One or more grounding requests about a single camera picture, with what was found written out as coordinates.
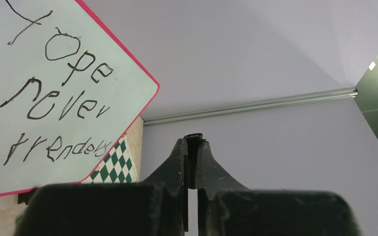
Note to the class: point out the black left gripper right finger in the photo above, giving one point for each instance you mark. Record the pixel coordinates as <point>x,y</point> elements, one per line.
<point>228,208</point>

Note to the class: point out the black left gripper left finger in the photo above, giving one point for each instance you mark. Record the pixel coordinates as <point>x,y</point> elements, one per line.
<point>156,206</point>

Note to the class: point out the pink framed whiteboard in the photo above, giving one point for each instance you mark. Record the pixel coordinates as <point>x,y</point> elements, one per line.
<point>69,89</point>

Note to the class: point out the black marker cap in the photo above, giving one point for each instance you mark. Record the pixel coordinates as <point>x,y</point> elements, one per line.
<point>193,142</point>

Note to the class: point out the green white chessboard mat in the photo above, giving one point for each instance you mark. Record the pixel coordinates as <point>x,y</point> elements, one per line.
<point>118,166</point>

